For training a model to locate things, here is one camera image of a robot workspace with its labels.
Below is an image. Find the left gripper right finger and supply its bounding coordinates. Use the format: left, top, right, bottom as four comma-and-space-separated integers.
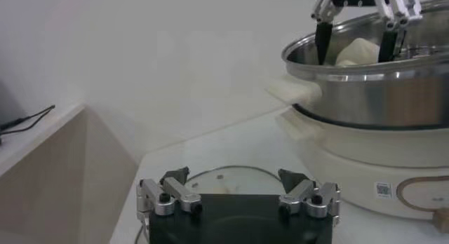
278, 168, 342, 227

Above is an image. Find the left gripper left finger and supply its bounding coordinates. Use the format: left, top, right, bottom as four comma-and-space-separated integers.
135, 166, 203, 231

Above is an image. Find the white steamed baozi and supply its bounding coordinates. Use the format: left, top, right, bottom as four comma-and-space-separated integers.
335, 37, 382, 67

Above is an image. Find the round glass pot lid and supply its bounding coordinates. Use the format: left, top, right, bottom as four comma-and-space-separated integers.
135, 165, 287, 244

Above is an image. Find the stainless steel steamer basket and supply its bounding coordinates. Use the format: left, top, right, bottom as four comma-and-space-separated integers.
268, 0, 449, 130

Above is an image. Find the cream electric cooker base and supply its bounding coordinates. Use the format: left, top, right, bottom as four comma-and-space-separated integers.
275, 107, 449, 222

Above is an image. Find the wooden cooker knob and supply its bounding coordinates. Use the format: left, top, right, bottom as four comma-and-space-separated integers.
433, 210, 449, 234

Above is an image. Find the white side table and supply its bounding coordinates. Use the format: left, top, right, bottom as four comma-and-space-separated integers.
0, 103, 87, 179

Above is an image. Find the thin black laptop cable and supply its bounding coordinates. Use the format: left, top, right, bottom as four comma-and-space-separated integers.
0, 104, 56, 137

